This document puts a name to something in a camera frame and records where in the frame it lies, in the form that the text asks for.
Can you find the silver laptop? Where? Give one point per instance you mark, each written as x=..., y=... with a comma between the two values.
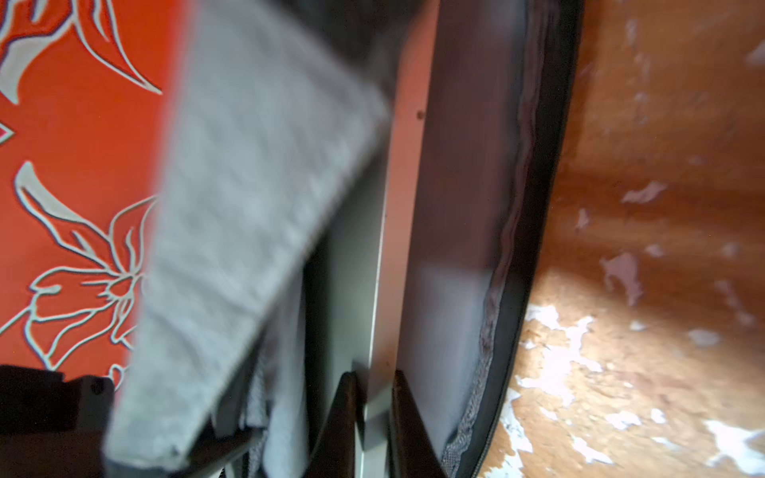
x=356, y=278

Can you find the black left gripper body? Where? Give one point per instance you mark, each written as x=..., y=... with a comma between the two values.
x=52, y=427

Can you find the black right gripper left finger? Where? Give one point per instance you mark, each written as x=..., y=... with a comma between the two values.
x=334, y=455

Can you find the grey zippered laptop bag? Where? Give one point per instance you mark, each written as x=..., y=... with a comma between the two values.
x=280, y=108

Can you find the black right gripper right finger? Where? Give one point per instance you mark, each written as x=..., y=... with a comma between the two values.
x=411, y=453

